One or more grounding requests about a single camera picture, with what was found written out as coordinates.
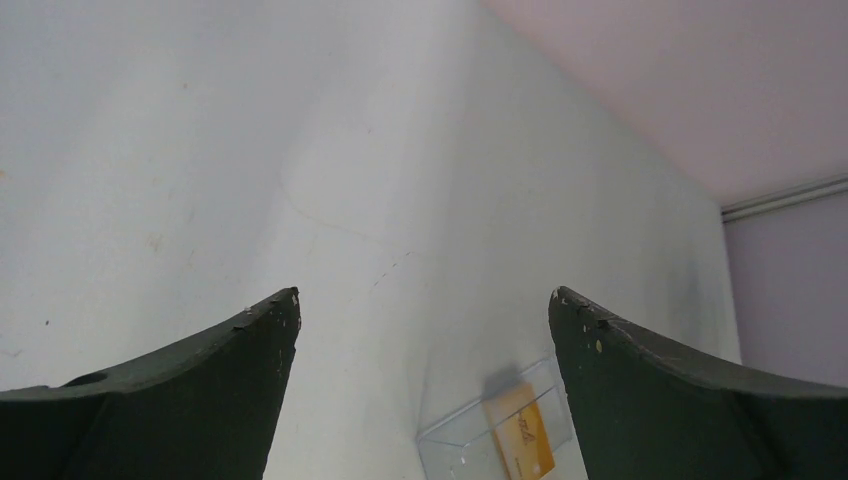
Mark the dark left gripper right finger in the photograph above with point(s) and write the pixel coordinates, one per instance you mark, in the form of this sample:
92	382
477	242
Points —
647	407

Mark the clear plastic tray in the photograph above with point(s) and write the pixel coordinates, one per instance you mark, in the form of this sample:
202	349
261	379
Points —
461	445

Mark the orange VIP card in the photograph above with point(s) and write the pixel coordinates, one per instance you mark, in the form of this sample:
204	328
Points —
520	435

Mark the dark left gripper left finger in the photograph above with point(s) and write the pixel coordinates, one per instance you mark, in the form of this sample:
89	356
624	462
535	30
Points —
204	407

